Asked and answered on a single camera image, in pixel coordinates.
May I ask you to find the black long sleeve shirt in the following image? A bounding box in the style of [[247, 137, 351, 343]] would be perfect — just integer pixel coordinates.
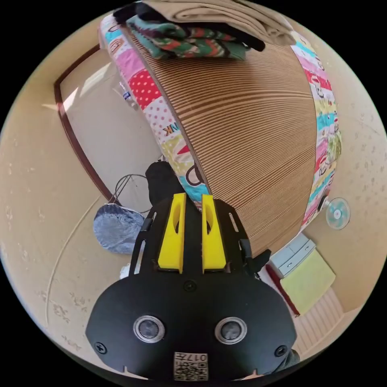
[[145, 161, 185, 216]]

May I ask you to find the yellow-green flat cushion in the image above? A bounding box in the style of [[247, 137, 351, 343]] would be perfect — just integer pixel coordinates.
[[279, 250, 337, 316]]

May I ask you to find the door with brown frame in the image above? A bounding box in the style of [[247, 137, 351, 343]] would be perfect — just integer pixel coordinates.
[[53, 44, 166, 214]]

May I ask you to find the white electric fan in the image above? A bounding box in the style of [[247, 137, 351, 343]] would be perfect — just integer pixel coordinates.
[[325, 197, 352, 231]]

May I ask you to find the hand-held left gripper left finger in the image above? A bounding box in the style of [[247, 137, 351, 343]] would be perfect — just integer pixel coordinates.
[[158, 193, 187, 270]]

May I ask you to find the blue denim cloth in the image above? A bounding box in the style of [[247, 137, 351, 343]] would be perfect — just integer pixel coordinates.
[[93, 203, 146, 255]]

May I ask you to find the clear plastic bottle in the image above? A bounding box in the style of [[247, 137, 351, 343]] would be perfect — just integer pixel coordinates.
[[118, 81, 138, 110]]

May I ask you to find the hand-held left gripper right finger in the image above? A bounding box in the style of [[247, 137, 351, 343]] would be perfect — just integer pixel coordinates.
[[202, 194, 227, 270]]

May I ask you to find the grey drawer cabinet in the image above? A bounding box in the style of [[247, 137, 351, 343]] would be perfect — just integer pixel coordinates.
[[268, 233, 317, 278]]

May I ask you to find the pile of clothes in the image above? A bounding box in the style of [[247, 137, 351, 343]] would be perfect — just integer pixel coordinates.
[[113, 0, 296, 60]]

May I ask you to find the bed with woven mat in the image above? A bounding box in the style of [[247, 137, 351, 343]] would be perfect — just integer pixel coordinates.
[[98, 11, 344, 258]]

